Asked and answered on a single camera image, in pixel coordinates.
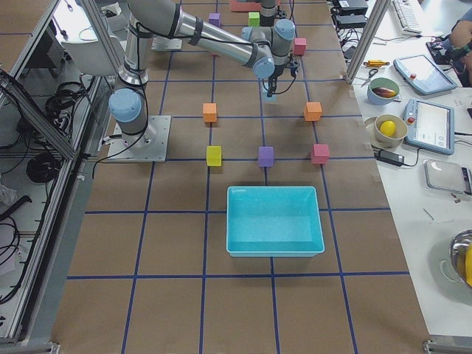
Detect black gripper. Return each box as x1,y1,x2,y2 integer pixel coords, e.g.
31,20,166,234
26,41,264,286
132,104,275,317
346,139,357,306
263,55,298,97

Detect light blue foam block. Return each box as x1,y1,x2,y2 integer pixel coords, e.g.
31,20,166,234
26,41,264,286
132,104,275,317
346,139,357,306
264,93,277,103

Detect orange foam block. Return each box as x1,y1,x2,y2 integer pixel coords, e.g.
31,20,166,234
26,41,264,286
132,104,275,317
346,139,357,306
304,102,322,122
202,103,218,123

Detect far pink foam block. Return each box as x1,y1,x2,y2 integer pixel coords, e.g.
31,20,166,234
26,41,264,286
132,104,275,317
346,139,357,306
293,37,307,56

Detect pink foam block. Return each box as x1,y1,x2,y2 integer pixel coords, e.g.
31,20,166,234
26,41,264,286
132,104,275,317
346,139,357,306
293,37,307,56
310,143,330,164

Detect purple foam block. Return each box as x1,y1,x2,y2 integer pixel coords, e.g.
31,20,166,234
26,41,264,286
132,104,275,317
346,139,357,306
257,146,274,167
208,13,221,27

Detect green foam block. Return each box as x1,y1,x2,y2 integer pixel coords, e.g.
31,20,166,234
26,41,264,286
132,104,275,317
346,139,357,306
248,12,260,27

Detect red box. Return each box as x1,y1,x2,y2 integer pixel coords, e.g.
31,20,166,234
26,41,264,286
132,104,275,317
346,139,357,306
229,0,261,13

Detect yellow foam block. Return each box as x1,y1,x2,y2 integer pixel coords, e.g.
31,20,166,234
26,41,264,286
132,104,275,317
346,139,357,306
206,145,222,167

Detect far purple foam block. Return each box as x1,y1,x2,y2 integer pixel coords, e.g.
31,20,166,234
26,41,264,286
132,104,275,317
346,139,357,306
208,13,221,27

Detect scissors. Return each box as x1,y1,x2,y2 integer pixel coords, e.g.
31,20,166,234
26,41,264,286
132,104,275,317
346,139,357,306
361,68,378,87

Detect green bowl with fruit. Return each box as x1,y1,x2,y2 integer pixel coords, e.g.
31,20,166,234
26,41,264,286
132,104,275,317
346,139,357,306
367,77,400,105

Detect beige bowl with lemon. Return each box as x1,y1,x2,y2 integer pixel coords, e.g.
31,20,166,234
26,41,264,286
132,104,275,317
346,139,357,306
373,114,408,148

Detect black power adapter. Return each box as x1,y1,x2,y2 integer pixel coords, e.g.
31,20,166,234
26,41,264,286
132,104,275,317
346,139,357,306
375,149,404,167

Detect turquoise plastic bin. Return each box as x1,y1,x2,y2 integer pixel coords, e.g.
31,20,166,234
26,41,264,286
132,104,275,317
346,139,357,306
226,186,325,257

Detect upper teach pendant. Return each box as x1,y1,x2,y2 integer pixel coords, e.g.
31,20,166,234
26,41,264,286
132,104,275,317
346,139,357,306
393,55,457,95

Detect teach pendant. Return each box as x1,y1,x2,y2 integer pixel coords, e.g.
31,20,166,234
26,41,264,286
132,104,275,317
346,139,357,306
393,55,457,95
403,99,455,156

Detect white keyboard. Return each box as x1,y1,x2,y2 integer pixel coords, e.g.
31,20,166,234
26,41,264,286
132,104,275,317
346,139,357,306
390,0,423,35

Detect lower teach pendant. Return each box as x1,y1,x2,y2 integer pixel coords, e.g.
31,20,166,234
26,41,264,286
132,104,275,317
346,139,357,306
403,99,455,156

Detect grey tablet case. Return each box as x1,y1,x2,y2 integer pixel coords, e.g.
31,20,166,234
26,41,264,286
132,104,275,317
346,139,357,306
423,159,471,195

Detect steel bowl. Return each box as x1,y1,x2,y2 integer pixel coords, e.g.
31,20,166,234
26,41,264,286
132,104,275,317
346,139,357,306
449,229,471,289

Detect yellow handled tool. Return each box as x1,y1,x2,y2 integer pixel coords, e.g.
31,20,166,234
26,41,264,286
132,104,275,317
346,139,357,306
363,60,390,68

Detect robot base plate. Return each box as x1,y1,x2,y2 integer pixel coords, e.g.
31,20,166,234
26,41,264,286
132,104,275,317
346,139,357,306
107,115,171,163

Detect aluminium frame post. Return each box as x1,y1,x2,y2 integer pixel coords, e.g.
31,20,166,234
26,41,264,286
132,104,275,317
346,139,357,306
344,0,390,84

